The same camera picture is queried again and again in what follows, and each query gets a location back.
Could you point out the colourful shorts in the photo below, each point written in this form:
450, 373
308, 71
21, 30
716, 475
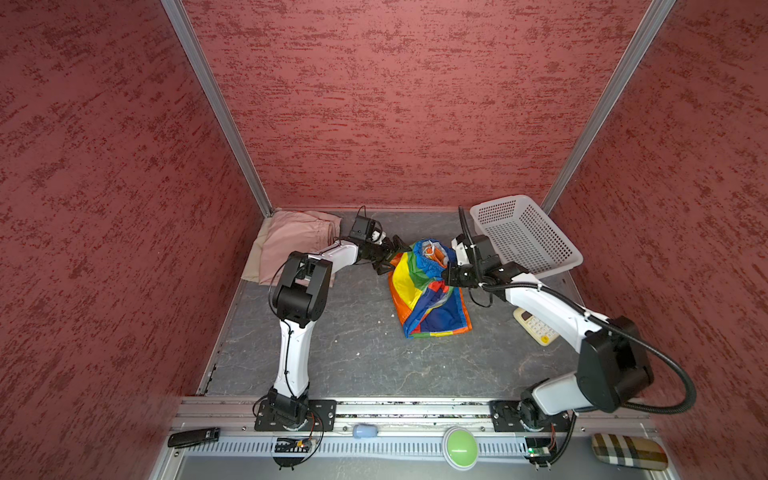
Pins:
426, 306

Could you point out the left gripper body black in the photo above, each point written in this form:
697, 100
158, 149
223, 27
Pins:
376, 251

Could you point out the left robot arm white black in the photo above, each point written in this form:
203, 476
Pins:
299, 300

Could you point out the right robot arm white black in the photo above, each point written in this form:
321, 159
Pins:
609, 370

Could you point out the black flat remote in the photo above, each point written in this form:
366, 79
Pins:
190, 438

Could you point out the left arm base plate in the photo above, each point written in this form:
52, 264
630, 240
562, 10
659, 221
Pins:
316, 415

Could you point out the left circuit board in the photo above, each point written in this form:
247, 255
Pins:
291, 452

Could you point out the green round button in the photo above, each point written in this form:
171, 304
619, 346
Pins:
460, 448

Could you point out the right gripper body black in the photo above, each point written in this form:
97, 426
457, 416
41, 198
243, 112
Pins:
478, 271

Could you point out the white plastic laundry basket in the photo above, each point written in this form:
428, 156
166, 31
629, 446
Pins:
521, 232

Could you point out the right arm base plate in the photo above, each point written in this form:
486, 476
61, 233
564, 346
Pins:
507, 416

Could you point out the right circuit board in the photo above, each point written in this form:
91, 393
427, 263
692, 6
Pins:
540, 451

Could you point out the small blue oval object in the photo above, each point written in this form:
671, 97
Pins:
365, 431

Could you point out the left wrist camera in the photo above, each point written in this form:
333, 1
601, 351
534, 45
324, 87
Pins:
366, 229

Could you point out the aluminium corner post left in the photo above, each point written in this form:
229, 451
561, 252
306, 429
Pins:
184, 31

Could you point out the plaid glasses case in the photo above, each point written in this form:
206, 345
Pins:
628, 451

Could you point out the pink shorts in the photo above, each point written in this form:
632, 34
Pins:
289, 231

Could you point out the aluminium corner post right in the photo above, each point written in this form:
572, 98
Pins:
640, 42

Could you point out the circuit board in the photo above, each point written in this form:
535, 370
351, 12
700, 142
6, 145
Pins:
540, 451
291, 452

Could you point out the beige shorts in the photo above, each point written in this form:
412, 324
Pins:
252, 268

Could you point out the cream calculator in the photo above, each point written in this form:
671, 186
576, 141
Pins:
537, 329

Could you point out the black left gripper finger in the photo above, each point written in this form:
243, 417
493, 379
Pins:
398, 245
387, 267

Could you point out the aluminium front rail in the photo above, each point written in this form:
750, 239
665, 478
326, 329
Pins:
393, 416

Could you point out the aluminium corner post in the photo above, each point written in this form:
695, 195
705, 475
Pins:
640, 42
184, 31

